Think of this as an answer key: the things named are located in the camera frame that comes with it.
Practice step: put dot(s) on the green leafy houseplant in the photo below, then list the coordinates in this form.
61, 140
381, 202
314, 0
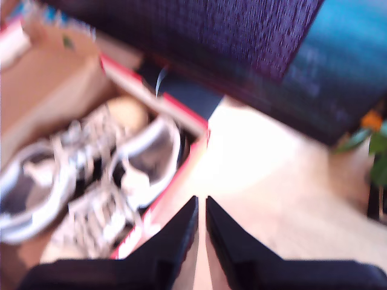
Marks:
379, 145

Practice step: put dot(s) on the wide black computer monitor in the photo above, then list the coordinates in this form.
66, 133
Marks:
211, 36

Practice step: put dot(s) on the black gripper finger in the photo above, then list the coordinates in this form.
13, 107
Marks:
178, 238
232, 244

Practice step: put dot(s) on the red cardboard shoebox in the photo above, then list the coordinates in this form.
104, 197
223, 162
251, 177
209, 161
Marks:
193, 151

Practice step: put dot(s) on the white black-striped sneaker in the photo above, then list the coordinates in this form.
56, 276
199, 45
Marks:
173, 142
65, 181

